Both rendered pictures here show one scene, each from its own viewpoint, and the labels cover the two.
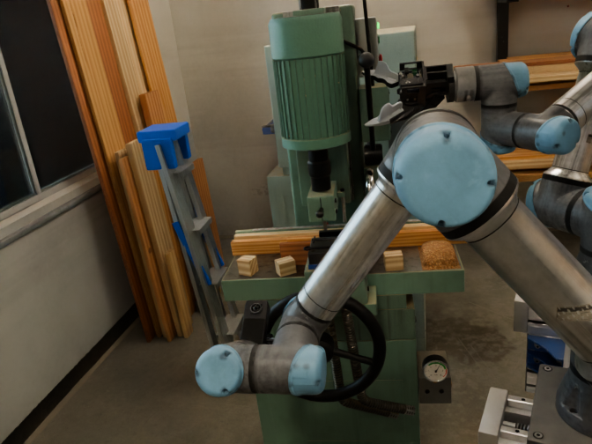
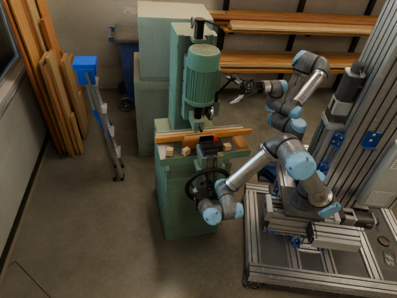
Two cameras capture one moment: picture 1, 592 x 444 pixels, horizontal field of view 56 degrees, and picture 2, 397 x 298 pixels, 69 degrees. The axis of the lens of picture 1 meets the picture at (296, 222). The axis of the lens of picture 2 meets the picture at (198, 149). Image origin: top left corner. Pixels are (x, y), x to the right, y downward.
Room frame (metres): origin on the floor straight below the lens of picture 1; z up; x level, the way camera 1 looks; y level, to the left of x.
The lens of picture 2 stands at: (0.05, 0.61, 2.09)
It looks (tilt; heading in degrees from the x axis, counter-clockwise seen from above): 40 degrees down; 332
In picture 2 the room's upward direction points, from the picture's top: 6 degrees clockwise
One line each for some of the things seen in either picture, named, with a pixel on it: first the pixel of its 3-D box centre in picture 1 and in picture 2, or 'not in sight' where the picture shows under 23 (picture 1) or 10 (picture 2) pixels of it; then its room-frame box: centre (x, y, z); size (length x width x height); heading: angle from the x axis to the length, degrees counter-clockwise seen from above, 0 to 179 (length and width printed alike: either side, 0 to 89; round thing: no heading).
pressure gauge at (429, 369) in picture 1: (434, 370); not in sight; (1.14, -0.30, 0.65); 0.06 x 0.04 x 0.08; 81
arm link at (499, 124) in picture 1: (504, 128); (274, 103); (1.20, -0.48, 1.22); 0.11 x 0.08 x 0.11; 24
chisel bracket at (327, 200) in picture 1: (324, 203); (196, 121); (1.41, -0.08, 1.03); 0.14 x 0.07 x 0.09; 171
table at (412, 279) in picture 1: (340, 276); (205, 152); (1.28, -0.10, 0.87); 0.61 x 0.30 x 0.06; 81
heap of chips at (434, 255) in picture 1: (438, 250); (240, 141); (1.26, -0.35, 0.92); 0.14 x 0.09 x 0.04; 171
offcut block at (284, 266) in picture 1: (285, 266); (185, 151); (1.28, 0.04, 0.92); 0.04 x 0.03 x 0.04; 111
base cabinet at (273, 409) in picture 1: (344, 386); (186, 181); (1.51, -0.10, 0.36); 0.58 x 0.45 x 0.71; 171
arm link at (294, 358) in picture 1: (291, 363); (230, 208); (0.75, 0.03, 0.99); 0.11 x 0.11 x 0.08; 78
